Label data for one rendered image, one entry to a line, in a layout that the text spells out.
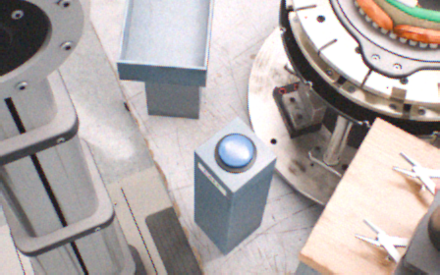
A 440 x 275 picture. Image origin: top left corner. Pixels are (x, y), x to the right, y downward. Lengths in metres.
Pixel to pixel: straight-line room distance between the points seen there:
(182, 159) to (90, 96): 0.97
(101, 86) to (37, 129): 1.37
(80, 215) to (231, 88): 0.37
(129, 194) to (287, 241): 0.65
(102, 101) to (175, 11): 1.12
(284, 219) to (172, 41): 0.33
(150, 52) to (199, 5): 0.09
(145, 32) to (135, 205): 0.77
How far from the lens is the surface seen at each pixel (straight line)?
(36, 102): 0.74
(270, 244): 1.14
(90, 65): 2.18
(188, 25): 1.01
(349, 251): 0.85
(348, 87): 0.94
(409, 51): 0.93
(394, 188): 0.89
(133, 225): 1.70
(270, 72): 1.23
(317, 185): 1.16
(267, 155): 0.91
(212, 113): 1.22
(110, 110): 2.11
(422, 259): 0.74
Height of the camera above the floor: 1.87
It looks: 64 degrees down
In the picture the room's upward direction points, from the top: 4 degrees clockwise
